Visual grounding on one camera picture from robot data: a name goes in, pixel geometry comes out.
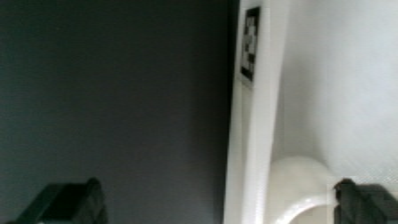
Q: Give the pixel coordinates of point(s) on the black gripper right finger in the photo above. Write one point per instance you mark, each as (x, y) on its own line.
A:
(366, 204)

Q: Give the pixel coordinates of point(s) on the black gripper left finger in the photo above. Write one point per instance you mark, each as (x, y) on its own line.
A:
(68, 204)

